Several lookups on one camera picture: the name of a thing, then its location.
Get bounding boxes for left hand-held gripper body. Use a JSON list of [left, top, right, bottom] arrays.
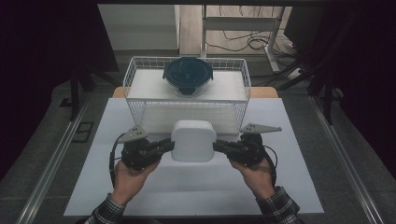
[[117, 125, 163, 172]]

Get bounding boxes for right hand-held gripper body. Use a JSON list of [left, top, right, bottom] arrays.
[[229, 122, 283, 167]]

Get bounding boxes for white square plastic container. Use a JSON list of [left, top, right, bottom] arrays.
[[170, 119, 218, 163]]

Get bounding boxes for white wire shelf rack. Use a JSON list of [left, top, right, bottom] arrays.
[[122, 55, 252, 137]]

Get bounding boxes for round dark green lidded container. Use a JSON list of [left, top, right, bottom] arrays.
[[163, 56, 215, 97]]

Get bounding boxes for person's right hand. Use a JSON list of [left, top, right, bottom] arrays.
[[229, 157, 277, 201]]

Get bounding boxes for person's left hand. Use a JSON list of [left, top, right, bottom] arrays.
[[110, 159, 161, 207]]

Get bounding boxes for white power strip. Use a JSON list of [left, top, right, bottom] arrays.
[[286, 67, 305, 81]]

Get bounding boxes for black metal stand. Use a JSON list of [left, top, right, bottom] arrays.
[[307, 59, 345, 126]]

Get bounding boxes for white cabinet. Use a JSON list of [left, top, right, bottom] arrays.
[[97, 4, 181, 51]]

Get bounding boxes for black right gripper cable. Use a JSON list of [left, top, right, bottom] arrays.
[[262, 144, 278, 189]]

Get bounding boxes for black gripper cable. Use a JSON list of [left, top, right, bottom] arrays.
[[108, 133, 128, 189], [262, 144, 278, 189]]

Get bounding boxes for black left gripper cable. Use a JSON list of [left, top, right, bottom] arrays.
[[108, 133, 128, 189]]

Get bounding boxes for black floor bracket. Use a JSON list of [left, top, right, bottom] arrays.
[[72, 120, 95, 144]]

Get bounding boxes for aluminium floor rail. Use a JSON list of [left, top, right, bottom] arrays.
[[308, 94, 385, 224], [15, 92, 92, 224]]

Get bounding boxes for black floor cables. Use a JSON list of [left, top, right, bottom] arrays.
[[205, 5, 298, 54]]

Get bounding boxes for white metal desk frame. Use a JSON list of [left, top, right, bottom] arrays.
[[200, 4, 286, 73]]

